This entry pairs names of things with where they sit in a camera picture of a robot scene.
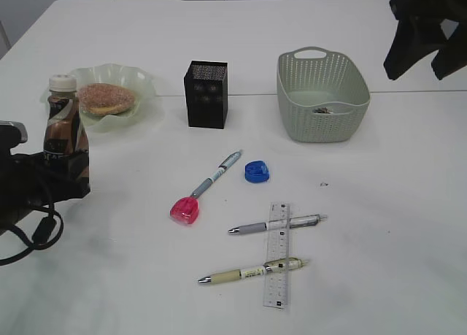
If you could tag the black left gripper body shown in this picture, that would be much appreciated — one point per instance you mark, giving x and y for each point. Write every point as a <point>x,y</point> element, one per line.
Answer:
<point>26,182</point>

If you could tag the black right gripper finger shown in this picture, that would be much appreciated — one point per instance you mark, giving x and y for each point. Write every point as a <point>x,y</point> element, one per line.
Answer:
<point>405,54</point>
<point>449,59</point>

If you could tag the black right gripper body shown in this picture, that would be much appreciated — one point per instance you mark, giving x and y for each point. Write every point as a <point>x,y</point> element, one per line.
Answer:
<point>448,17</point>

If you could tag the brown coffee bottle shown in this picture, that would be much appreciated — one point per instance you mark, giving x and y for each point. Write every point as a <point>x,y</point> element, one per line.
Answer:
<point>66,148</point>

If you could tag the paper piece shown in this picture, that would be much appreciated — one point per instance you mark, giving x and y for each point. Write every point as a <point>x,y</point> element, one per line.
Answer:
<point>324,110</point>

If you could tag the round sugared bread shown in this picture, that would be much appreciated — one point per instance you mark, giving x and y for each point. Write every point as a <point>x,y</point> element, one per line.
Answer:
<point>103,99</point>

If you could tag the pale green woven basket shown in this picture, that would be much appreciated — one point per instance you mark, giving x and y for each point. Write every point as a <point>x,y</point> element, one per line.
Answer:
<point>313,77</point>

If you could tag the pale green wavy plate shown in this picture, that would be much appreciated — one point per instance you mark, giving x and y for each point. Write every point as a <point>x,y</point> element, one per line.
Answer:
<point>138,81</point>

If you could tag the pink pencil sharpener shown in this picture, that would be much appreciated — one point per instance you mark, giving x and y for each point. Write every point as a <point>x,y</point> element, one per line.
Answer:
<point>185,210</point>

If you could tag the blue pencil sharpener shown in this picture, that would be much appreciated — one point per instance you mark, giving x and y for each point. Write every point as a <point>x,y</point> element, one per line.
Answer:
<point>256,172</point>

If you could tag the black mesh pen holder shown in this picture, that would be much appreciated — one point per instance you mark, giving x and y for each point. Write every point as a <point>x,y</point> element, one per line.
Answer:
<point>206,94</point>

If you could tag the blue grey ballpoint pen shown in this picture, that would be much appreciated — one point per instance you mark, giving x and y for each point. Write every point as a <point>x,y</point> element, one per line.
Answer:
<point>221,169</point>

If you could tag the beige ballpoint pen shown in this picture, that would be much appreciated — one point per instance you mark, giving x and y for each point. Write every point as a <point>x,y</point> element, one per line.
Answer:
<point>269,267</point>

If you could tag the clear plastic ruler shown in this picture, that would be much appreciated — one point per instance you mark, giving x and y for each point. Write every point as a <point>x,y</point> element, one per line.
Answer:
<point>276,284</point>

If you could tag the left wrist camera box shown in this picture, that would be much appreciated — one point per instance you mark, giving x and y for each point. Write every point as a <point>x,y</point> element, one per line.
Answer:
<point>12,134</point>

